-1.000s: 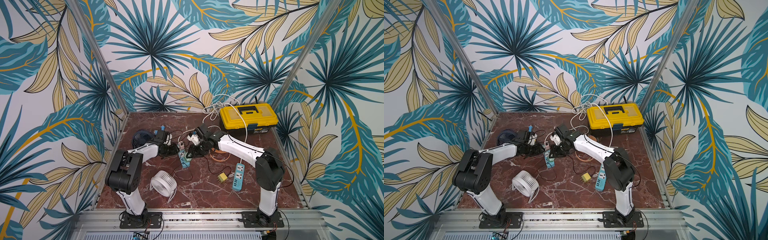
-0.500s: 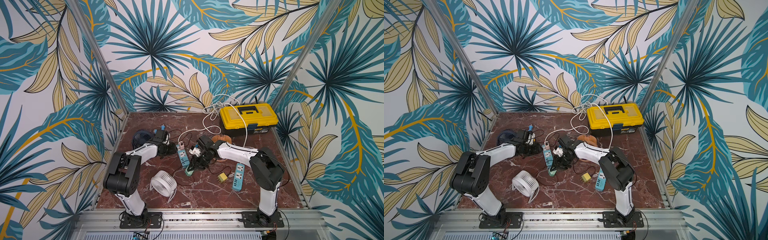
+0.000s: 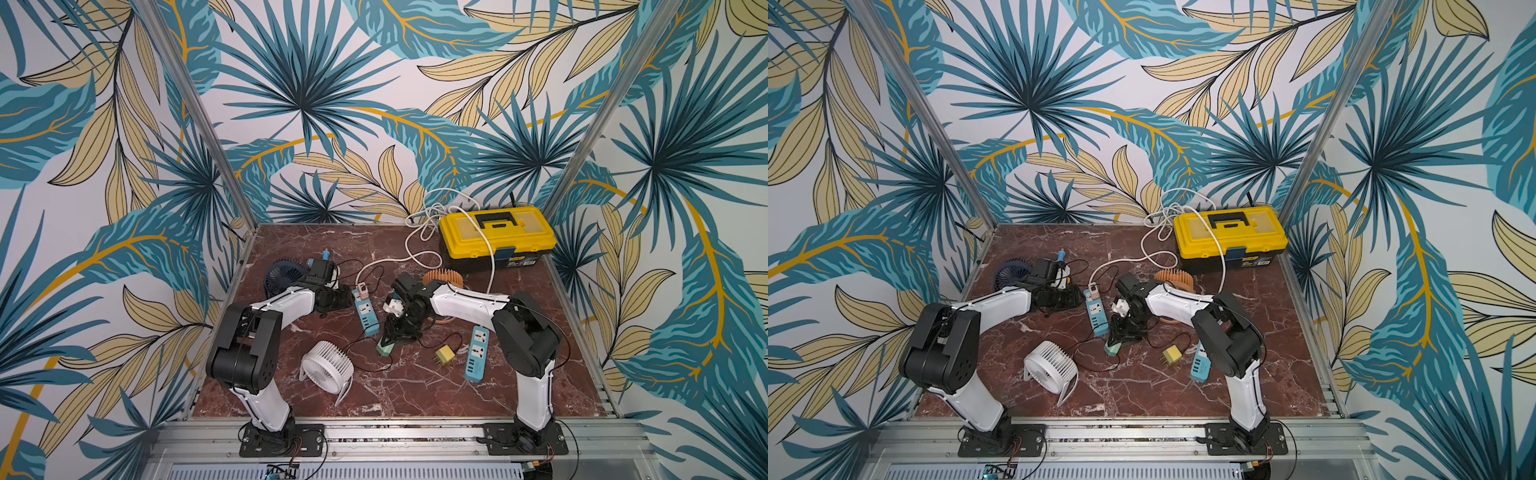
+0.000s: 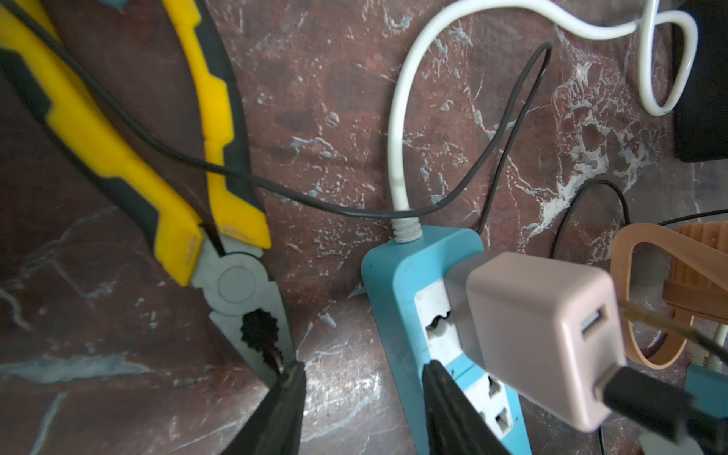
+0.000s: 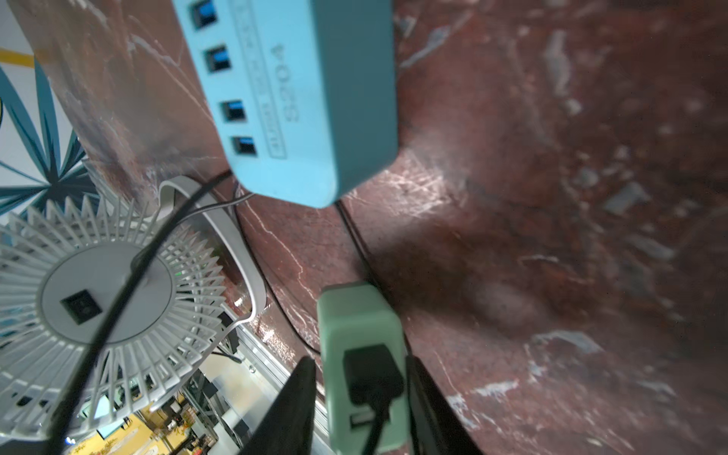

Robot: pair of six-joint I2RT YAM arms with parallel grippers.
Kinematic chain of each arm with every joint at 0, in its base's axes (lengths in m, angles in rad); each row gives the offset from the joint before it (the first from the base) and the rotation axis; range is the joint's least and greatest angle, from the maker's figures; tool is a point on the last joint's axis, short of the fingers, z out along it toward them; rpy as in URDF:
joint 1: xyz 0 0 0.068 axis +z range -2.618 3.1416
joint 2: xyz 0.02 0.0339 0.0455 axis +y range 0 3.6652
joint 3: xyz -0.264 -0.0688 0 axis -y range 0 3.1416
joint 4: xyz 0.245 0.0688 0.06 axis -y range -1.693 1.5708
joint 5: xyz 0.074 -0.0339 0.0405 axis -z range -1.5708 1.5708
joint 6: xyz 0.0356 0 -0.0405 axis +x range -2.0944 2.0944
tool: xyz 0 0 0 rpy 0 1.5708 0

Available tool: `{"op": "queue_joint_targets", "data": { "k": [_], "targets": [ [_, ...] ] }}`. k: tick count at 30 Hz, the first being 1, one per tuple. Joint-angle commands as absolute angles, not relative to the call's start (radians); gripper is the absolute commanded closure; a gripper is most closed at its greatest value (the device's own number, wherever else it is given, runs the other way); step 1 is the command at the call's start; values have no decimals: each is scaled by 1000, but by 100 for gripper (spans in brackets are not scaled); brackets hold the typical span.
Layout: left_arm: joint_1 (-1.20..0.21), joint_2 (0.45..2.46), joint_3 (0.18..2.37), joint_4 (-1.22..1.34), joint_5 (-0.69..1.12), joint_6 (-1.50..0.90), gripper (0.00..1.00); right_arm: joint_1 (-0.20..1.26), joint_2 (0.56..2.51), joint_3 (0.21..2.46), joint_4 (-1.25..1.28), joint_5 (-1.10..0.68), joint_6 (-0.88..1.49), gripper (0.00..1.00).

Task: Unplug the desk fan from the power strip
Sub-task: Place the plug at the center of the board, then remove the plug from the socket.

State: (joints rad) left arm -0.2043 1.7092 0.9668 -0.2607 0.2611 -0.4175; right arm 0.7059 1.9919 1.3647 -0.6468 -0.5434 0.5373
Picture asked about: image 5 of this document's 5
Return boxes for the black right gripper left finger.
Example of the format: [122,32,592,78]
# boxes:
[240,356,317,455]

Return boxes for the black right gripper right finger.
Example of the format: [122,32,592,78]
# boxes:
[406,355,483,455]

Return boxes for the thin black fan cable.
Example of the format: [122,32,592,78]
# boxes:
[42,169,235,455]

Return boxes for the aluminium front frame rail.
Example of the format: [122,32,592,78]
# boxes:
[236,325,334,454]

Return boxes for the black USB cable yellow charger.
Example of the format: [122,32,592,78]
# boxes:
[335,200,383,291]

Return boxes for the blue power strip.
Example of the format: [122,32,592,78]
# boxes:
[174,0,399,209]

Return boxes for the black cable green charger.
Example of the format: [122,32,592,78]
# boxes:
[343,344,405,455]

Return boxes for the white desk fan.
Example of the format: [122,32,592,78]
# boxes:
[1,176,265,441]

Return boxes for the green USB charger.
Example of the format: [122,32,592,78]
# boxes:
[317,282,411,454]

